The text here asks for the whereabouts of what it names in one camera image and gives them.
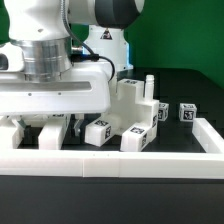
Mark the white chair back part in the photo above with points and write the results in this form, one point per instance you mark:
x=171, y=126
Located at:
x=52, y=134

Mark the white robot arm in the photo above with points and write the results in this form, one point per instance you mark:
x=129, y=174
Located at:
x=39, y=74

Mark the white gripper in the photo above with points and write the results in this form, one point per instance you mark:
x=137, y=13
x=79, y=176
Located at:
x=83, y=89

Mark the white U-shaped obstacle frame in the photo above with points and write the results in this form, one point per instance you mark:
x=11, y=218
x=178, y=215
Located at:
x=206, y=165

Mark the white chair seat part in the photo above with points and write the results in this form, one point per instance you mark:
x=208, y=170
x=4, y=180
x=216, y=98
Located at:
x=134, y=104

